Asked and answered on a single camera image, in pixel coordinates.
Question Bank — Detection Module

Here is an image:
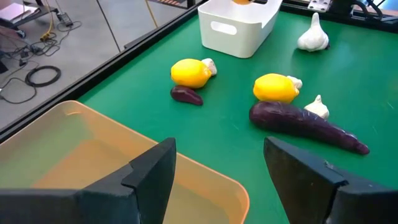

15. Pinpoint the black power brick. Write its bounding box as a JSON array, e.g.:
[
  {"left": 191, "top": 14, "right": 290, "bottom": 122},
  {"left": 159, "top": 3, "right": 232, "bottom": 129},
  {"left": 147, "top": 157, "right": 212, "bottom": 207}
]
[{"left": 57, "top": 11, "right": 74, "bottom": 27}]

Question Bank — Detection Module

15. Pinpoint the white plastic basket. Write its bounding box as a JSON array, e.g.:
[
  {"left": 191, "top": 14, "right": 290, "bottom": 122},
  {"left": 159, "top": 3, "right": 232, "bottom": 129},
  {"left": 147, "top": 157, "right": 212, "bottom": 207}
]
[{"left": 197, "top": 0, "right": 284, "bottom": 59}]

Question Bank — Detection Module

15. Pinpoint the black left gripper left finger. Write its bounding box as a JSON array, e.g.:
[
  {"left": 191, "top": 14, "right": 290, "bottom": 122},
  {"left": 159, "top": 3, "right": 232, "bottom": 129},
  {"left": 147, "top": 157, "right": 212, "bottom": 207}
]
[{"left": 0, "top": 138, "right": 177, "bottom": 224}]

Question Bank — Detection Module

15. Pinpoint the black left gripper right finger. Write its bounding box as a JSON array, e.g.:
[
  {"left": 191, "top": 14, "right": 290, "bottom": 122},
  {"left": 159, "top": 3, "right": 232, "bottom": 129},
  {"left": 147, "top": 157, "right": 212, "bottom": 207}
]
[{"left": 263, "top": 136, "right": 398, "bottom": 224}]

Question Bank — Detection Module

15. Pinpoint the yellow lemon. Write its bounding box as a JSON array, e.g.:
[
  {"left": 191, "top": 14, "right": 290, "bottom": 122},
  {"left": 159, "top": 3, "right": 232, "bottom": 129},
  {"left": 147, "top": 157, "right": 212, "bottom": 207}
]
[
  {"left": 170, "top": 58, "right": 213, "bottom": 90},
  {"left": 252, "top": 73, "right": 300, "bottom": 105}
]

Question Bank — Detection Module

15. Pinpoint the yellow floor cable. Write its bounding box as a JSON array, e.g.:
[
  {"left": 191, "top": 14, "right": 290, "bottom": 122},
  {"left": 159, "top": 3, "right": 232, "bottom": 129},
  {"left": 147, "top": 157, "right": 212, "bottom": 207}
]
[{"left": 39, "top": 0, "right": 55, "bottom": 43}]

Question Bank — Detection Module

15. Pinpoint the large purple eggplant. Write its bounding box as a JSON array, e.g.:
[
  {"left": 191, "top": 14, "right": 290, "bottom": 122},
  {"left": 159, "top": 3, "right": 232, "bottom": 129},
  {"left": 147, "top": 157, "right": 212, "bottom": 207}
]
[{"left": 248, "top": 101, "right": 371, "bottom": 156}]

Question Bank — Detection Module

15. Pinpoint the coiled black floor cable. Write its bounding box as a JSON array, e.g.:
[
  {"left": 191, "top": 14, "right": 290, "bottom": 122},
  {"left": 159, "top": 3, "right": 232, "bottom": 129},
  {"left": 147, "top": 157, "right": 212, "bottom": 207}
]
[{"left": 24, "top": 65, "right": 62, "bottom": 88}]

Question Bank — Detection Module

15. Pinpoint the white flat board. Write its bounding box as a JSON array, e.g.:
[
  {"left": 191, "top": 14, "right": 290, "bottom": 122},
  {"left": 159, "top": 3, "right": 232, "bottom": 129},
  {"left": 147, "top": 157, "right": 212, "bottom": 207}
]
[{"left": 0, "top": 2, "right": 41, "bottom": 22}]

